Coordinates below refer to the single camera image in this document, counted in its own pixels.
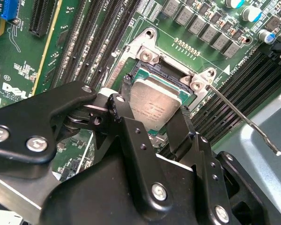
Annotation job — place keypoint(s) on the metal locking lever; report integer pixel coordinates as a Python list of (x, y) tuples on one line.
[(236, 111)]

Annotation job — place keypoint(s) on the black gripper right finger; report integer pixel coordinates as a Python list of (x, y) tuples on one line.
[(208, 164)]

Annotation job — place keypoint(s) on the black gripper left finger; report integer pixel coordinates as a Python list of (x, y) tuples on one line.
[(25, 117)]

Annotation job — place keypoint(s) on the silver CPU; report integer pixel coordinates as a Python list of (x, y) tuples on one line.
[(154, 103)]

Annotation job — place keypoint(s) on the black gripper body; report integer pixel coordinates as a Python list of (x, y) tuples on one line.
[(103, 199)]

